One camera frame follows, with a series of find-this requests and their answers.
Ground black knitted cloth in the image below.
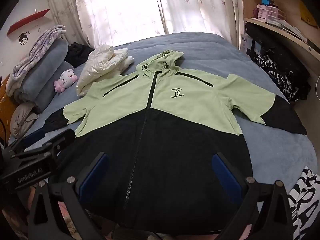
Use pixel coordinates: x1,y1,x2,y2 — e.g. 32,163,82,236
64,42,95,68

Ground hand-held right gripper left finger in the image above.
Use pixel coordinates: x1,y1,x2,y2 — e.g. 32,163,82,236
27,152,110,240

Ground stack of small drawer boxes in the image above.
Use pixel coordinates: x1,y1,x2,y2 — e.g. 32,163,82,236
256,4,286,22

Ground black white printed cloth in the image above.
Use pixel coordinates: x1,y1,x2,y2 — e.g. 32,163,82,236
287,166,320,240

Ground black clothing pile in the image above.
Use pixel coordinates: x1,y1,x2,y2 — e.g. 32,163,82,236
245,22,312,100

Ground orange wooden headboard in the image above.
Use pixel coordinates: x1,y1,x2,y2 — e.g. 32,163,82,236
0,77,18,140

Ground black and white patterned garment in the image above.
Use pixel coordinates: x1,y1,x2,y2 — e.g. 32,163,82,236
254,54,300,102

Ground white puffer jacket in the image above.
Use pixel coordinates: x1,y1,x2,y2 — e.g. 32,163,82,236
76,44,134,97

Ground red wall shelf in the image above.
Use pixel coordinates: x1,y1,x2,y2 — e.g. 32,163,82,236
7,9,50,35

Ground blue bed blanket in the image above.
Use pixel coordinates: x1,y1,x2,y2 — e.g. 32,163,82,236
10,34,318,240

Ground papers on shelf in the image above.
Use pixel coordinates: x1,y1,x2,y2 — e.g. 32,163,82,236
265,20,308,42

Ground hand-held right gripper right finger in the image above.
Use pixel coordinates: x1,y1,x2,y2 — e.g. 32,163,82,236
212,152,294,240

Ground beige pillow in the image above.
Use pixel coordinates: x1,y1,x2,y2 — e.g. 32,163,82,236
10,102,40,139

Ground green and black hooded jacket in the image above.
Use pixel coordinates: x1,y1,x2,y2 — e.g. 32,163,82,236
45,50,307,233

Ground yellow flat item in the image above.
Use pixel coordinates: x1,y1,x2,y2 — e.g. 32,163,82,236
299,1,319,27

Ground white labelled box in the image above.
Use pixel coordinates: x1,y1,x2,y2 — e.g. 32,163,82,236
240,34,253,54

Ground folded blue fleece blanket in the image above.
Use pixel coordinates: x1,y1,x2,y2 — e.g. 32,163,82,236
14,38,75,113

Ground white floral curtain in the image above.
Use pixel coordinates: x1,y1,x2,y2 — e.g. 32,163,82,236
45,0,244,49

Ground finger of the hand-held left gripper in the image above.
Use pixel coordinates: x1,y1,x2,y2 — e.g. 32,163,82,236
15,129,76,160
9,129,49,153

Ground pink and white plush cat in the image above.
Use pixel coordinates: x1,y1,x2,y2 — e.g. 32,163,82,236
54,69,77,94

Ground cartoon face wall sticker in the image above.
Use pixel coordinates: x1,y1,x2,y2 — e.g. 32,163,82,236
19,31,32,46

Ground purple floral folded blanket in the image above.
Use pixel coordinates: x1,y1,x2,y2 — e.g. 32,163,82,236
5,25,67,97

